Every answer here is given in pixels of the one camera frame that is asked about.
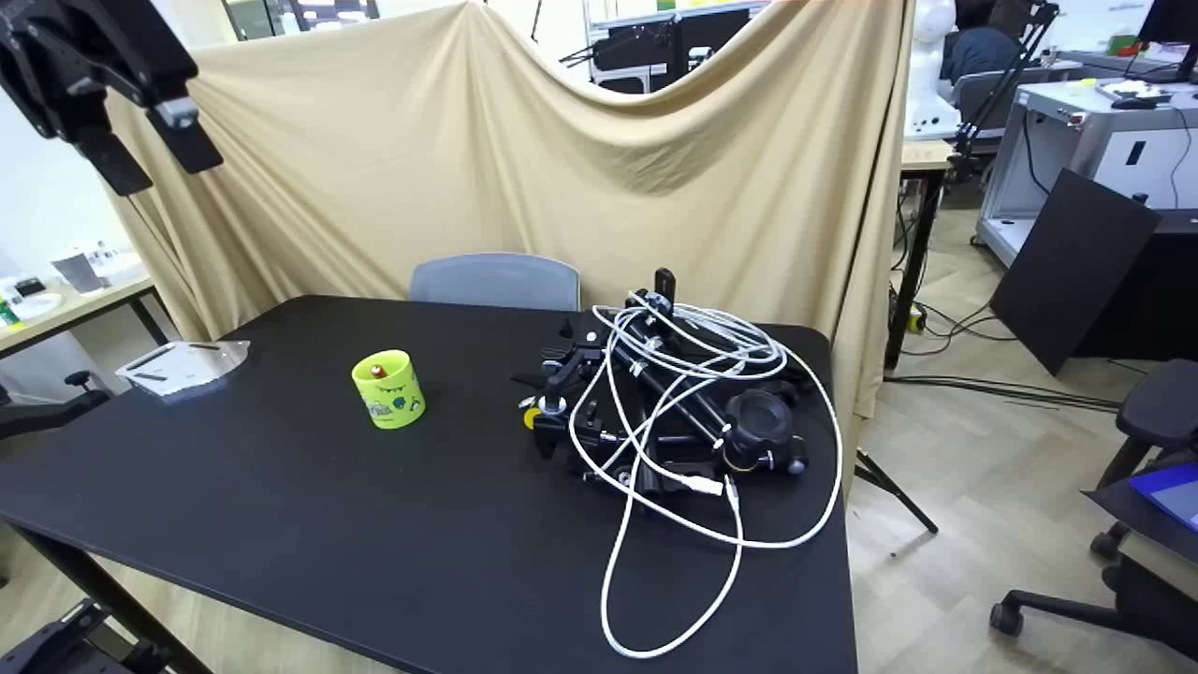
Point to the wooden side desk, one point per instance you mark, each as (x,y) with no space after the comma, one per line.
(72,309)

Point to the clear plastic bag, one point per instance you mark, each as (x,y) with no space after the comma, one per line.
(183,365)

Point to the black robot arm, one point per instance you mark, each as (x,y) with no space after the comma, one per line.
(65,57)

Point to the black office chair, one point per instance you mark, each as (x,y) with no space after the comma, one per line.
(1147,557)

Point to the grey equipment cabinet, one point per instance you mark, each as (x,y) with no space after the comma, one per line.
(1090,127)

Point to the beige backdrop cloth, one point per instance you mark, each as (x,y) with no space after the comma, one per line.
(764,182)

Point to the yellow-green printed cup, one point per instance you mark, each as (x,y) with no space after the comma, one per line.
(392,386)

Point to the black folded tripod rig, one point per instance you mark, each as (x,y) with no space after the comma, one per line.
(667,396)

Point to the grey chair backrest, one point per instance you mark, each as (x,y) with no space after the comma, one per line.
(498,283)

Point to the black leaning panel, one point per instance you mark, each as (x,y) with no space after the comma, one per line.
(1080,249)

